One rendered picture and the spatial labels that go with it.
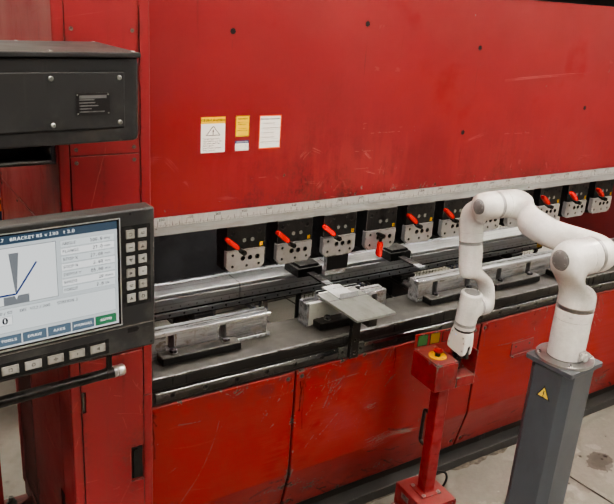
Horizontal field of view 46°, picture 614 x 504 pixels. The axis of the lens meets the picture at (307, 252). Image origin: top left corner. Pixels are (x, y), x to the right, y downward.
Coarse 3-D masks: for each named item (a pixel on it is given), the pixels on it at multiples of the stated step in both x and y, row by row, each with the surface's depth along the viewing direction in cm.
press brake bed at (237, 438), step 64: (448, 320) 307; (512, 320) 330; (192, 384) 244; (256, 384) 259; (320, 384) 276; (384, 384) 296; (512, 384) 347; (192, 448) 252; (256, 448) 269; (320, 448) 288; (384, 448) 312; (448, 448) 347
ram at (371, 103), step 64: (192, 0) 212; (256, 0) 223; (320, 0) 235; (384, 0) 249; (448, 0) 264; (512, 0) 281; (192, 64) 218; (256, 64) 230; (320, 64) 243; (384, 64) 257; (448, 64) 274; (512, 64) 292; (576, 64) 314; (192, 128) 225; (256, 128) 237; (320, 128) 251; (384, 128) 267; (448, 128) 285; (512, 128) 305; (576, 128) 328; (192, 192) 232; (256, 192) 245; (320, 192) 260; (384, 192) 277
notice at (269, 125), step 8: (264, 120) 238; (272, 120) 240; (280, 120) 241; (264, 128) 239; (272, 128) 241; (280, 128) 242; (264, 136) 240; (272, 136) 242; (280, 136) 243; (264, 144) 241; (272, 144) 243
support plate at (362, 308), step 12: (348, 288) 285; (324, 300) 274; (336, 300) 273; (348, 300) 274; (360, 300) 275; (372, 300) 276; (348, 312) 264; (360, 312) 264; (372, 312) 265; (384, 312) 266
